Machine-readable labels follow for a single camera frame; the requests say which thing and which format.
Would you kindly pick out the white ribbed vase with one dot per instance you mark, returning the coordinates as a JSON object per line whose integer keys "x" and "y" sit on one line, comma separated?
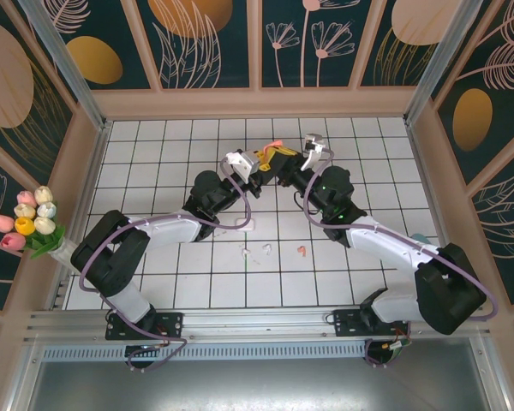
{"x": 64, "y": 252}

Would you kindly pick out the aluminium side rail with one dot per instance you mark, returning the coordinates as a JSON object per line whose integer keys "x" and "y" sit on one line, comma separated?
{"x": 57, "y": 295}

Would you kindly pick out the artificial tulip bouquet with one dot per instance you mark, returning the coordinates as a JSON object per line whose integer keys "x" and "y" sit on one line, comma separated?
{"x": 25, "y": 224}

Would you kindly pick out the grey metal sheet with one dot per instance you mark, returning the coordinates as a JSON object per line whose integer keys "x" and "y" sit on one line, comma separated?
{"x": 257, "y": 385}

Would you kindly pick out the aluminium mounting rail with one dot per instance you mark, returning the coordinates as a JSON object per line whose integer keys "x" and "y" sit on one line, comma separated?
{"x": 257, "y": 321}

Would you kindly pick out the light blue toy trowel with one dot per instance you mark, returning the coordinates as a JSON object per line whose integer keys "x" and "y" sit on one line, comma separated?
{"x": 420, "y": 237}

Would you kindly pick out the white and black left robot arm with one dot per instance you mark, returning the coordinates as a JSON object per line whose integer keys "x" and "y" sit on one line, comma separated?
{"x": 167, "y": 233}

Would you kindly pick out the pink earbud charging case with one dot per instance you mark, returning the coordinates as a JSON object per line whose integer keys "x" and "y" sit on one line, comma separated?
{"x": 274, "y": 144}

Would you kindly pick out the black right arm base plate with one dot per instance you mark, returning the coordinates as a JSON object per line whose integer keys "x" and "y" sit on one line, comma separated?
{"x": 347, "y": 323}

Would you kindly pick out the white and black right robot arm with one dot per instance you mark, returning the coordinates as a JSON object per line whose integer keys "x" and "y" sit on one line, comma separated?
{"x": 381, "y": 244}

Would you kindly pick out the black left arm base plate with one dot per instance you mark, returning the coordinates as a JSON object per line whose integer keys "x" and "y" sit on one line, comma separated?
{"x": 171, "y": 325}

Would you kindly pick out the aluminium corner post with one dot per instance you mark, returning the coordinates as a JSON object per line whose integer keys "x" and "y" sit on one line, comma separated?
{"x": 62, "y": 55}
{"x": 443, "y": 55}

